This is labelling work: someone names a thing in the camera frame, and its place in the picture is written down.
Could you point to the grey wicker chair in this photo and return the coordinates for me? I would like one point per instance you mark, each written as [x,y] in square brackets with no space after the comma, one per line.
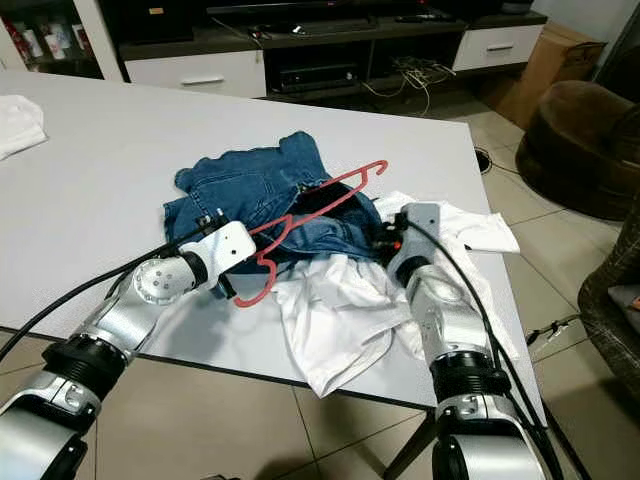
[610,320]

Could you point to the dark table leg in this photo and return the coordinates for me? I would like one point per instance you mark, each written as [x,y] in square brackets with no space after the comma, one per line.
[410,445]

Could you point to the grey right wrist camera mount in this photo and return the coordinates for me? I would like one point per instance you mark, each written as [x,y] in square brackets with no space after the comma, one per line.
[420,228]

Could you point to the red plastic clothes hanger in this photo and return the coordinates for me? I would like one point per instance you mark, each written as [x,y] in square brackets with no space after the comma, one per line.
[270,283]

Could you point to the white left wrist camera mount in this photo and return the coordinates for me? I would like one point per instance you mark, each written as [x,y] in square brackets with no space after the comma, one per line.
[230,250]

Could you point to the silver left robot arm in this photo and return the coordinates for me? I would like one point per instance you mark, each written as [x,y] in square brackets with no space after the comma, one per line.
[160,280]

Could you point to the blue denim shorts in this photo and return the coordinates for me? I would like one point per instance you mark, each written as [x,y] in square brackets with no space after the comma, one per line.
[230,185]

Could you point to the dark tv stand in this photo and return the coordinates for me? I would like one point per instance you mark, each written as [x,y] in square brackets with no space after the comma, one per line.
[360,40]

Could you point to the small metal floor tool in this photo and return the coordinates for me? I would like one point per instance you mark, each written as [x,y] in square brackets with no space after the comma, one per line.
[555,332]

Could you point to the brown cardboard box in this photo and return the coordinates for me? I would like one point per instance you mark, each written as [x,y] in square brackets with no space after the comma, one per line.
[550,70]

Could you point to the black television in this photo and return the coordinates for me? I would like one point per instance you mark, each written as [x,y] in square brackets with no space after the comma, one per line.
[305,9]

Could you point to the wide white drawer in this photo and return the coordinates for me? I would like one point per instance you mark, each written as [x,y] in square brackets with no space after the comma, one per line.
[195,75]

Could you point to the white printed t-shirt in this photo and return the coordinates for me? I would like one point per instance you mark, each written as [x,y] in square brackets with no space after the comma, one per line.
[340,320]

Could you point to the white folded garment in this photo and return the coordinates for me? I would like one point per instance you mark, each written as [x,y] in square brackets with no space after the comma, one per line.
[20,125]

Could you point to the black set-top box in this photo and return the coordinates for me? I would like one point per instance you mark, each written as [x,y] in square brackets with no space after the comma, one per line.
[315,80]

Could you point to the small white drawer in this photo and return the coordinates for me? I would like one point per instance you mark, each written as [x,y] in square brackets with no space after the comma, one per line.
[498,46]

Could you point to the white display cabinet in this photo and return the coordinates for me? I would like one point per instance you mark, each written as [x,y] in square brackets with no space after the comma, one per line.
[112,38]

